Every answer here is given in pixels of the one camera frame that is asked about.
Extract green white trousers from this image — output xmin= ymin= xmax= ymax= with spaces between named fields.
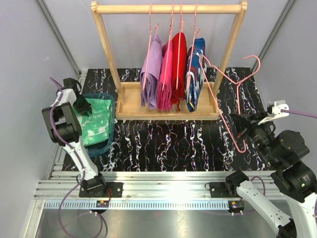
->
xmin=74 ymin=98 xmax=112 ymax=147

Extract pink wire hanger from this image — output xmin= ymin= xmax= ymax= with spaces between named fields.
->
xmin=199 ymin=55 xmax=261 ymax=153

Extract blue patterned trousers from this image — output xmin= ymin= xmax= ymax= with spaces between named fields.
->
xmin=185 ymin=38 xmax=207 ymax=112

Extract pink hanger with blue trousers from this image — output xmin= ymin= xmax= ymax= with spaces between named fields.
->
xmin=186 ymin=3 xmax=199 ymax=92

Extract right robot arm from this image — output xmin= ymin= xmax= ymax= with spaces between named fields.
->
xmin=225 ymin=112 xmax=317 ymax=238

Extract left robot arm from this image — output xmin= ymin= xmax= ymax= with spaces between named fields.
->
xmin=42 ymin=77 xmax=110 ymax=197

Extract lilac folded trousers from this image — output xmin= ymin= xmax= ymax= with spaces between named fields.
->
xmin=140 ymin=34 xmax=162 ymax=110

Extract pink folded trousers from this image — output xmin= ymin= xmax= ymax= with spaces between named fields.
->
xmin=157 ymin=41 xmax=173 ymax=111

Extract pink hanger with lilac trousers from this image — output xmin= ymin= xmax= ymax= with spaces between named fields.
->
xmin=142 ymin=4 xmax=153 ymax=91

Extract red folded trousers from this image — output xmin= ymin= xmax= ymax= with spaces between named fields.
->
xmin=170 ymin=32 xmax=187 ymax=111

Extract pink hanger with red trousers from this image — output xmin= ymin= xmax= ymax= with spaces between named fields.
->
xmin=176 ymin=3 xmax=185 ymax=89

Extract transparent blue plastic bin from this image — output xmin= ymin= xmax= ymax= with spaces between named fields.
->
xmin=84 ymin=93 xmax=115 ymax=157

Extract wooden clothes rack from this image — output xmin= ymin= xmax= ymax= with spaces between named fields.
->
xmin=91 ymin=1 xmax=248 ymax=120

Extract black marble pattern mat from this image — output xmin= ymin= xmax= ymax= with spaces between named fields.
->
xmin=92 ymin=67 xmax=267 ymax=172

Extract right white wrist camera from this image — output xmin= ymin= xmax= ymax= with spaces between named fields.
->
xmin=258 ymin=100 xmax=289 ymax=125

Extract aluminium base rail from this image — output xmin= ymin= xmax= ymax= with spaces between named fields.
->
xmin=33 ymin=156 xmax=283 ymax=210

